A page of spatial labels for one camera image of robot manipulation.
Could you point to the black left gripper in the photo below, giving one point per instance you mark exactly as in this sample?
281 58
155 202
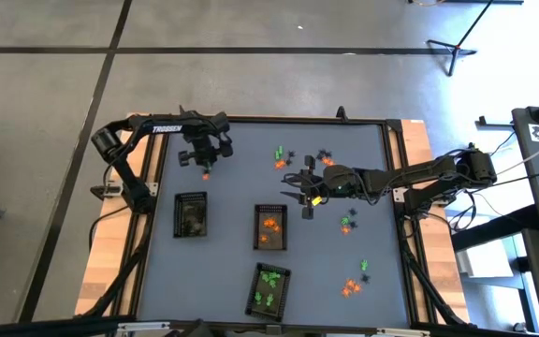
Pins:
206 152

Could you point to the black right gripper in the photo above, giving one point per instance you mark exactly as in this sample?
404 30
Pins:
315 187

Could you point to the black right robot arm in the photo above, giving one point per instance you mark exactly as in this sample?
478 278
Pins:
414 173

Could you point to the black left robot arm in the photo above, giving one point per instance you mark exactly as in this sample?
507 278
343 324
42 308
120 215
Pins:
166 127

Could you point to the grey table mat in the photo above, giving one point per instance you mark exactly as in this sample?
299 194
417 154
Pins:
241 187

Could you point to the black slotted plastic basket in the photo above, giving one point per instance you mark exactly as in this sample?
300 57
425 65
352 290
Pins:
266 309
190 210
269 243

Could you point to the light wooden table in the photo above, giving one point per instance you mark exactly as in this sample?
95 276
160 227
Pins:
417 138

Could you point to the white box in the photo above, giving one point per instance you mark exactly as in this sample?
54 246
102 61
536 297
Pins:
485 262

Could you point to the black pole stand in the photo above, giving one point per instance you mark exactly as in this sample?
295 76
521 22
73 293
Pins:
496 123

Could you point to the black tripod stand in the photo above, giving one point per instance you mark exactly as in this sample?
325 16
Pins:
457 47

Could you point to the pale blue metal leg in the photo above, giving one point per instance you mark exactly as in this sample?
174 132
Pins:
529 290

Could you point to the black frame corner bracket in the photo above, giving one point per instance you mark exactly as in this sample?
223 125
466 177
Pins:
341 113
182 109

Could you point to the black metal table frame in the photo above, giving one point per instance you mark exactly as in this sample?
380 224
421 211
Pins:
274 119

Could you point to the black diagonal frame strut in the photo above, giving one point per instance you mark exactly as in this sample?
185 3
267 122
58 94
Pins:
120 276
426 285

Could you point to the silver rail bracket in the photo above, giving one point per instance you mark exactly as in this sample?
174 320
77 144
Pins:
143 326
403 332

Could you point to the black camera mount rail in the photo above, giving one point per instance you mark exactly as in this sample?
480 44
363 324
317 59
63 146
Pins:
40 327

